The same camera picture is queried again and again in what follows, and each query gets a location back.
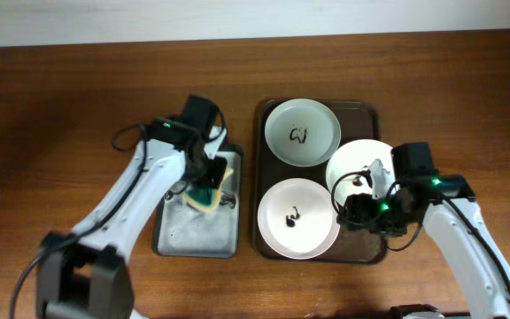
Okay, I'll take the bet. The green and yellow sponge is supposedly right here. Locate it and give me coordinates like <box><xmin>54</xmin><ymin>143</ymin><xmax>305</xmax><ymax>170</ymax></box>
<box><xmin>182</xmin><ymin>167</ymin><xmax>234</xmax><ymax>214</ymax></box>

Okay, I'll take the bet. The pinkish white plate with stain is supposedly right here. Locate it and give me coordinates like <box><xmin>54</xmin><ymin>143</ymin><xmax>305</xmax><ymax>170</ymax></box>
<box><xmin>257</xmin><ymin>178</ymin><xmax>340</xmax><ymax>260</ymax></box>

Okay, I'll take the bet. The grey-white plate with stain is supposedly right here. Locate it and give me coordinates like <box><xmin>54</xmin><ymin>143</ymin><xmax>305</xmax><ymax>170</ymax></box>
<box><xmin>264</xmin><ymin>98</ymin><xmax>341</xmax><ymax>167</ymax></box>

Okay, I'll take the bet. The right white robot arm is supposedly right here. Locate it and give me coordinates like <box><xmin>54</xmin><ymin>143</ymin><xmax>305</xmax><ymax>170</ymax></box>
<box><xmin>326</xmin><ymin>139</ymin><xmax>510</xmax><ymax>318</ymax></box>

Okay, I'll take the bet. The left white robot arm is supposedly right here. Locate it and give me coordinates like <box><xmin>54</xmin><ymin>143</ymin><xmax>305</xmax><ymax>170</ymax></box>
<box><xmin>35</xmin><ymin>96</ymin><xmax>227</xmax><ymax>318</ymax></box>

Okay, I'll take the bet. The large brown serving tray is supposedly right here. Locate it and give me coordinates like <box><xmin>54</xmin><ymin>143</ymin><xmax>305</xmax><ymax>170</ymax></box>
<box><xmin>250</xmin><ymin>98</ymin><xmax>387</xmax><ymax>265</ymax></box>

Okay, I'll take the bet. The small dark soapy tray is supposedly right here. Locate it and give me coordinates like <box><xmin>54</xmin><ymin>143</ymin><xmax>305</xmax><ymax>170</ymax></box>
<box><xmin>151</xmin><ymin>144</ymin><xmax>243</xmax><ymax>259</ymax></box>

